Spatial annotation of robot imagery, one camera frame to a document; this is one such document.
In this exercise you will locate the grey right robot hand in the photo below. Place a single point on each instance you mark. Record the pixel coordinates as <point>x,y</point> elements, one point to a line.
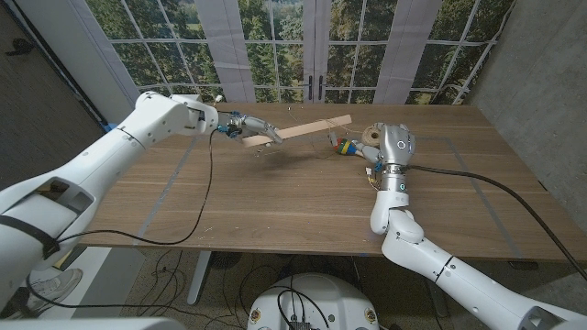
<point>398,146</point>

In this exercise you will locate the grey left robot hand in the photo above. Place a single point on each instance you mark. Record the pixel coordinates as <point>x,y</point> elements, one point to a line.
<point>252,124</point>

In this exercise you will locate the brown twine spool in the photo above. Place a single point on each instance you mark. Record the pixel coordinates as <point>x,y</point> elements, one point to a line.
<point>370,136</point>

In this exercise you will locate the wooden clip hanger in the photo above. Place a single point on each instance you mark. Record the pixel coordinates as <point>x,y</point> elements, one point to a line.
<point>302,129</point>

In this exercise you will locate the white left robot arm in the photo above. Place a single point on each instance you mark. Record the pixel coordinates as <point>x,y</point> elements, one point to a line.
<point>105,165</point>

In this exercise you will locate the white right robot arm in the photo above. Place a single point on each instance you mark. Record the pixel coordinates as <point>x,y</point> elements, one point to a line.
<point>458,279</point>

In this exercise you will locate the colourful striped wooden maraca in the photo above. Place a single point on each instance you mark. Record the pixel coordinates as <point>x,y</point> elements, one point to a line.
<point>345,147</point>

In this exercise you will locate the white power strip box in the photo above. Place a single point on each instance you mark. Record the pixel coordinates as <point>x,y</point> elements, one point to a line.
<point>190,96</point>

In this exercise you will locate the printed window forest backdrop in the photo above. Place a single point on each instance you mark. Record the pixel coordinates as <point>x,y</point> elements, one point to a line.
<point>367,46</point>

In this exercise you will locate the white table leg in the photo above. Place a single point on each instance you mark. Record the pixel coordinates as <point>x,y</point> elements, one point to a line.
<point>199,279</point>

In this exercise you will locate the white robot torso base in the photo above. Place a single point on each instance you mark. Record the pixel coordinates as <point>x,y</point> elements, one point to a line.
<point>316,302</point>

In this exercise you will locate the grey sneaker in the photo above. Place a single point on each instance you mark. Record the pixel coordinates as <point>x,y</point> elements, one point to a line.
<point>52,289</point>

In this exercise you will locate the black wall hook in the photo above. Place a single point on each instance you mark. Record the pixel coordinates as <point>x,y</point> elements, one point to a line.
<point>19,46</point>

